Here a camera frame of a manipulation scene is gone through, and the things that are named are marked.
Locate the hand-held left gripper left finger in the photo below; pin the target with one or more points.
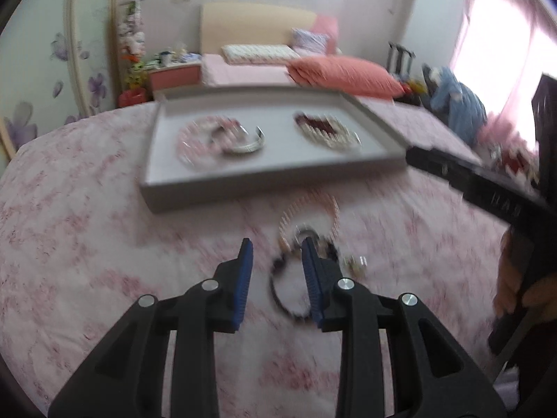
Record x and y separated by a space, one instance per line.
243 278

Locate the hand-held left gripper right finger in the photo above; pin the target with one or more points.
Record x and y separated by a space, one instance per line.
312 278

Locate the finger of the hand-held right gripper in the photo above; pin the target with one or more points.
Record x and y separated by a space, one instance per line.
439 165

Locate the small round watch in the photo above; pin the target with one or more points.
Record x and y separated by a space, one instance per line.
304 231

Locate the thin silver bangle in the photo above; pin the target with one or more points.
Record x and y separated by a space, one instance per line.
353 143

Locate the grey cardboard tray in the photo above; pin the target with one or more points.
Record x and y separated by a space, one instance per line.
278 156

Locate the wide silver bangle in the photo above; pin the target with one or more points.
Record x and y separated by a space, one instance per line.
248 147

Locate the person's right hand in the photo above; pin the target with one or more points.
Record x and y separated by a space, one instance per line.
507 278

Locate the blue fleece robe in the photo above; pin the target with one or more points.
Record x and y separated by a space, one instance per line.
461 100

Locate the dark wooden chair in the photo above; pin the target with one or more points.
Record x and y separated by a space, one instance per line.
398 61

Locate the coral folded quilt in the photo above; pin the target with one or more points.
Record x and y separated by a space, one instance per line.
348 76

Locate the pink curtain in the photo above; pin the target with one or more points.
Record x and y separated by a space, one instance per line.
500 52

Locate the purple floral pillow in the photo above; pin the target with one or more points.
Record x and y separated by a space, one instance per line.
310 41

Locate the bed with pink sheet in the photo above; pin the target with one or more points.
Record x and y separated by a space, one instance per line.
243 72

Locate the dotted white pillow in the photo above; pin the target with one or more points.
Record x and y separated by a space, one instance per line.
259 53

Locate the pink nightstand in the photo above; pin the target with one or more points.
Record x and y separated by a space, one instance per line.
174 77

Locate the beige and pink headboard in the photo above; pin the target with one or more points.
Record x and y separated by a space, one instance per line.
256 24

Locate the plush toy display tube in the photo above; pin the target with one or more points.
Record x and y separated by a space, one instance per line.
132 39

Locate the flower print sliding wardrobe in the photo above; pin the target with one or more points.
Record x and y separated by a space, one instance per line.
52 52

